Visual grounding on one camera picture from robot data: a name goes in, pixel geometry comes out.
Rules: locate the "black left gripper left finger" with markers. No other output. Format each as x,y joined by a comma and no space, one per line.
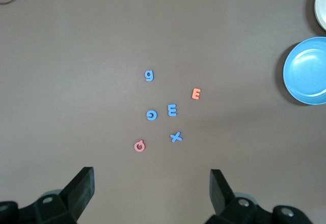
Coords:
74,196

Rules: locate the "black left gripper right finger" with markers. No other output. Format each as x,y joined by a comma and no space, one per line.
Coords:
224,198

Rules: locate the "blue letter X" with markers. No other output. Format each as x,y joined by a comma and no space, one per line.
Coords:
176,137

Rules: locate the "blue letter E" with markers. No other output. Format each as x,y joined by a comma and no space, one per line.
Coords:
169,110

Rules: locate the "blue capital letter G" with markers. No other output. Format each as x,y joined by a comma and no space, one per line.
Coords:
148,115

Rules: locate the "blue lowercase letter g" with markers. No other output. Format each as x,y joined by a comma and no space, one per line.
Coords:
152,76

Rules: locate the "pink letter Q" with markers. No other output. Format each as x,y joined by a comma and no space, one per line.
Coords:
135,146

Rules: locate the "orange letter E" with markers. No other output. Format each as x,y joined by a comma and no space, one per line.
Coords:
194,94

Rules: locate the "blue plate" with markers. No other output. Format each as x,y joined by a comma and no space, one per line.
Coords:
305,71

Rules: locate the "pale beige plate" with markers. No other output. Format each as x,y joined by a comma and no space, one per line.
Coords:
321,7

